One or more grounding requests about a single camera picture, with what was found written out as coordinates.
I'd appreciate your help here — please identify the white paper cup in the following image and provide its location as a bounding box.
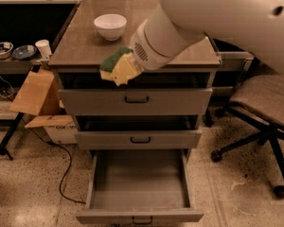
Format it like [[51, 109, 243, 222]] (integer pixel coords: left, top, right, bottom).
[[35, 40, 52, 59]]

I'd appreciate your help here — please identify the grey drawer cabinet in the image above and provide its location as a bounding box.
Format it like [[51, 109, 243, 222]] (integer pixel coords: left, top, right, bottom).
[[46, 0, 222, 153]]

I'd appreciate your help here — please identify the grey drawer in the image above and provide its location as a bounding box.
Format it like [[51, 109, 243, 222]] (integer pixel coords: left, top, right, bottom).
[[77, 149, 204, 225], [59, 73, 212, 115], [73, 114, 203, 150]]

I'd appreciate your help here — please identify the grey middle drawer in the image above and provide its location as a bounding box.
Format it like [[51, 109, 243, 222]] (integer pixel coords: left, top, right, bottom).
[[73, 114, 203, 150]]

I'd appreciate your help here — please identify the brown cardboard box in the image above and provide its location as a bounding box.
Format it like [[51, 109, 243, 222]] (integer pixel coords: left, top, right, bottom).
[[9, 69, 73, 129]]

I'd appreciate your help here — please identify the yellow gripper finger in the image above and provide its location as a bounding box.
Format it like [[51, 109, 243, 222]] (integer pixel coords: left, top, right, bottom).
[[112, 53, 144, 86]]

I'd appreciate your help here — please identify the grey bottom drawer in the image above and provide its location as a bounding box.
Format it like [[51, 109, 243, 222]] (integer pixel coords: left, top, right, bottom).
[[77, 149, 204, 225]]

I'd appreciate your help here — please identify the dark blue plate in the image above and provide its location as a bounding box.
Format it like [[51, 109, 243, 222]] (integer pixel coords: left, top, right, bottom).
[[12, 44, 37, 60]]

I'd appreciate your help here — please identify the black office chair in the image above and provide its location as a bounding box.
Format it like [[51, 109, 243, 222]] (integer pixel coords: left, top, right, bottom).
[[211, 74, 284, 199]]

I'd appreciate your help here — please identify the blue patterned bowl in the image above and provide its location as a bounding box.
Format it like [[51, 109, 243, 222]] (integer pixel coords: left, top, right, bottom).
[[0, 42, 13, 60]]

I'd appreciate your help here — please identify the black tripod stand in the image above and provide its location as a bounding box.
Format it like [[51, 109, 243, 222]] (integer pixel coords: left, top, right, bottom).
[[0, 113, 24, 160]]

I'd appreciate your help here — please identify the white ceramic bowl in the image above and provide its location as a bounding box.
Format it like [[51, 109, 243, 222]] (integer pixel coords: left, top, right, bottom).
[[94, 14, 127, 41]]

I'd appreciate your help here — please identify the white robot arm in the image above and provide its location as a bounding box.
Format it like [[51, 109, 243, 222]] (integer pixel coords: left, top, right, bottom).
[[112, 0, 284, 85]]

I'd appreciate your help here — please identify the green and yellow sponge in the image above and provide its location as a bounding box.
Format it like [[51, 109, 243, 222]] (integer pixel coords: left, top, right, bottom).
[[99, 46, 132, 81]]

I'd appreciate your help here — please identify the black floor cable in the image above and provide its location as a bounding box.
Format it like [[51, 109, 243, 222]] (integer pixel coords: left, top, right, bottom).
[[20, 116, 86, 205]]

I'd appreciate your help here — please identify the grey top drawer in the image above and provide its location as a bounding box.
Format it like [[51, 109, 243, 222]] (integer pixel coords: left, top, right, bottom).
[[59, 73, 212, 115]]

